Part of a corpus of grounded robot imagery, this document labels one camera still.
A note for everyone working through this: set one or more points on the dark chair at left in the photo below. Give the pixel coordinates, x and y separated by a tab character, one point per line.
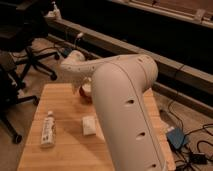
10	84

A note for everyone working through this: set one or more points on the blue box on floor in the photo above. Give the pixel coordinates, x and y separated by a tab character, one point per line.
176	138

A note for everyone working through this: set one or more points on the white ceramic cup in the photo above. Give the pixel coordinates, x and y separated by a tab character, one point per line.
86	88

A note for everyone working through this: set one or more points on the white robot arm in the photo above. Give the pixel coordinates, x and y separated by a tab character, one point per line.
117	87

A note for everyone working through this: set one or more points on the white rectangular block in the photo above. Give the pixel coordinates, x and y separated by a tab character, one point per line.
89	125

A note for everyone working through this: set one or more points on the white plastic bottle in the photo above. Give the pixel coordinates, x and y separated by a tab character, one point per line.
48	131

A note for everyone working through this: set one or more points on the black office chair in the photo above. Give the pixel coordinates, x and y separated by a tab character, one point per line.
21	22

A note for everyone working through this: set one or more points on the white spray bottle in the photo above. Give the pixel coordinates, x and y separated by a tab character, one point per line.
56	11

